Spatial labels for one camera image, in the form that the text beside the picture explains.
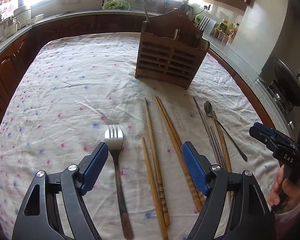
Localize white steel pot cooker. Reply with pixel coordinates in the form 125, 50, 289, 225
13, 5, 32, 28

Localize floral white tablecloth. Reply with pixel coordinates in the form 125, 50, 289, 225
0, 33, 279, 239

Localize person's right hand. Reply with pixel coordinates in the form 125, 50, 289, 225
268, 165, 300, 212

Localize long wooden chopstick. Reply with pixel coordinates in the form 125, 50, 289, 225
141, 137, 168, 240

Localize steel fork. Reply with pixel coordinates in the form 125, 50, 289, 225
104, 124, 134, 239
194, 16, 210, 40

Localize black wok on stove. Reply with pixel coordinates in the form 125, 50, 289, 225
268, 59, 300, 116

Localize short wooden chopstick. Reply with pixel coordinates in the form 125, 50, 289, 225
144, 98, 171, 226

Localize steel long-handled spoon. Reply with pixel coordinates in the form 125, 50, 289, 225
204, 101, 248, 162

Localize lower wooden cabinets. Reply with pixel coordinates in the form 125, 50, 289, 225
0, 12, 146, 124

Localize steel chopstick diagonal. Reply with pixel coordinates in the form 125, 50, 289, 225
140, 0, 151, 26

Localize wall power socket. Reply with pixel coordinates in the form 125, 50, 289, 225
204, 4, 211, 11

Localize condiment bottles group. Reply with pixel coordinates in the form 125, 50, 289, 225
213, 19, 239, 45

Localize white small bowl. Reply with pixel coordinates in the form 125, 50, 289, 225
36, 14, 44, 22

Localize wooden utensil holder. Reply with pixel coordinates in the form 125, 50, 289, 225
135, 9, 210, 89

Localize white soy milk maker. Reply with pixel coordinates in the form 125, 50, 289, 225
4, 17, 20, 38

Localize wooden chopstick pair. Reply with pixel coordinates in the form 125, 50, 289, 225
156, 95, 207, 207
155, 96, 202, 211

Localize green vegetable colander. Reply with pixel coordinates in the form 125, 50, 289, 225
102, 0, 130, 10

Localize white plastic pitcher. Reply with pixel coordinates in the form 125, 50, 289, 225
203, 18, 216, 35

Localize green mug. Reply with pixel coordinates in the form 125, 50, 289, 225
194, 14, 204, 23

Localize steel chopstick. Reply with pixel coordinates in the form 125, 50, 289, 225
193, 97, 225, 168

